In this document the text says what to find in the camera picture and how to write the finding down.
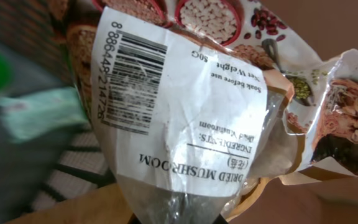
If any teal tissue packet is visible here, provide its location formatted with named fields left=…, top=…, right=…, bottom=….
left=0, top=87, right=88, bottom=143

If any grey plastic mesh basket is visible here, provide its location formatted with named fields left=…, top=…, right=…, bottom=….
left=0, top=1, right=115, bottom=223

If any dried mushroom plastic bag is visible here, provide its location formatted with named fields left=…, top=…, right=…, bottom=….
left=47, top=0, right=358, bottom=223

